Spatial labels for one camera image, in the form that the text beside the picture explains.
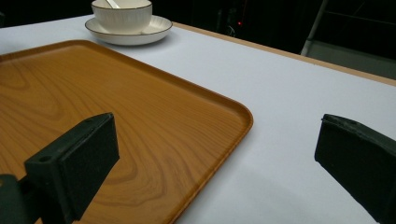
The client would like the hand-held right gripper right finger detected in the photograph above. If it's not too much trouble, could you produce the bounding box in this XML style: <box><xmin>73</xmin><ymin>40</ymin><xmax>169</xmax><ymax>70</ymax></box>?
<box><xmin>314</xmin><ymin>113</ymin><xmax>396</xmax><ymax>224</ymax></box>

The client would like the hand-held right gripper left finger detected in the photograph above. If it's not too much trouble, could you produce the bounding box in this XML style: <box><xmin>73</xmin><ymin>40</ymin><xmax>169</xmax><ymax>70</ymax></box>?
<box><xmin>23</xmin><ymin>112</ymin><xmax>120</xmax><ymax>224</ymax></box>

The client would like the wooden serving tray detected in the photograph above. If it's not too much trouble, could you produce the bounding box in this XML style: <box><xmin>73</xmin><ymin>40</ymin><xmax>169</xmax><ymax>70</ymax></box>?
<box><xmin>0</xmin><ymin>39</ymin><xmax>254</xmax><ymax>224</ymax></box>

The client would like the metal stand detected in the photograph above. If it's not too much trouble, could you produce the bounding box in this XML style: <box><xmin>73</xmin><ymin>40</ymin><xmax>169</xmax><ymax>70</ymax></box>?
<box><xmin>300</xmin><ymin>0</ymin><xmax>396</xmax><ymax>57</ymax></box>

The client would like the white ceramic bowl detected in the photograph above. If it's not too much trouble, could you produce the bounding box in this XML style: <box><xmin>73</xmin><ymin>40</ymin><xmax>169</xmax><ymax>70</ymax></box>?
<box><xmin>91</xmin><ymin>0</ymin><xmax>153</xmax><ymax>35</ymax></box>

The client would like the white ceramic plate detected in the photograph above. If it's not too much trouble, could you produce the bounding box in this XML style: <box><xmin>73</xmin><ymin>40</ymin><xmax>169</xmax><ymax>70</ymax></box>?
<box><xmin>84</xmin><ymin>14</ymin><xmax>174</xmax><ymax>47</ymax></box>

